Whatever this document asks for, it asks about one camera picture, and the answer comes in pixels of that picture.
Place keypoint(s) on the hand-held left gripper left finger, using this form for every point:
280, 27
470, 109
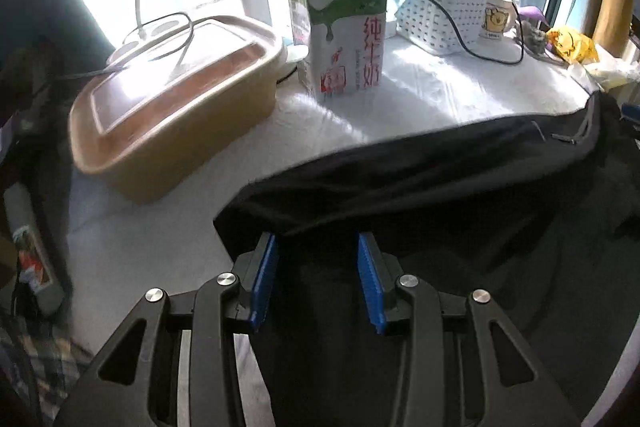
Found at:
262, 282

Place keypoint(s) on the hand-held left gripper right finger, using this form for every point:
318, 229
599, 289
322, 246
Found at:
372, 282

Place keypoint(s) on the black pants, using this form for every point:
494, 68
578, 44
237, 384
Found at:
450, 207

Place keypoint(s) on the tan food container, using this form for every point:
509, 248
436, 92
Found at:
175, 132

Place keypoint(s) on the cylindrical snack can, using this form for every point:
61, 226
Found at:
30, 257

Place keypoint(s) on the plaid cloth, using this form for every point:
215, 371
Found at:
45, 372

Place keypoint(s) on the green white milk carton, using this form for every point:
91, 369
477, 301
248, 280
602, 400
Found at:
345, 32

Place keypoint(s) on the white charger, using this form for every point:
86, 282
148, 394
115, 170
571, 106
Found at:
256, 7

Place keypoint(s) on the white perforated basket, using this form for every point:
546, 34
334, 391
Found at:
440, 7

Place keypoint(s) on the cartoon print mug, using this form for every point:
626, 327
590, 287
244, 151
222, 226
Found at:
500, 19

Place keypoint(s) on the purple cloth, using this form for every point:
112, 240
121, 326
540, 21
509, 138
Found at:
531, 13

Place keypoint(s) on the white yellow plastic bag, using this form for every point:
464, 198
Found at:
607, 74

